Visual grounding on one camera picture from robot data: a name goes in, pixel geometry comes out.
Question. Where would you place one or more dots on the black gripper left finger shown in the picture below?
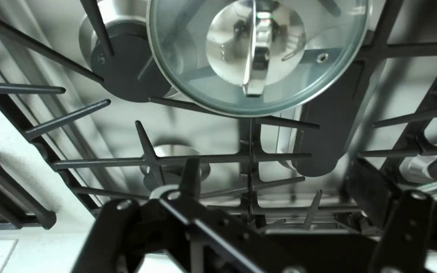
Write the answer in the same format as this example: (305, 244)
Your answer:
(113, 227)

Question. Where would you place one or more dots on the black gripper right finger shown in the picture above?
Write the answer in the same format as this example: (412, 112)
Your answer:
(405, 227)

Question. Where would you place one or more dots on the round glass pot lid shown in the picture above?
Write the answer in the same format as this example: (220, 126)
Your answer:
(188, 76)

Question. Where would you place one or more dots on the stainless steel gas range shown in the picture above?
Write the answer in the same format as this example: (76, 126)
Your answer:
(117, 130)

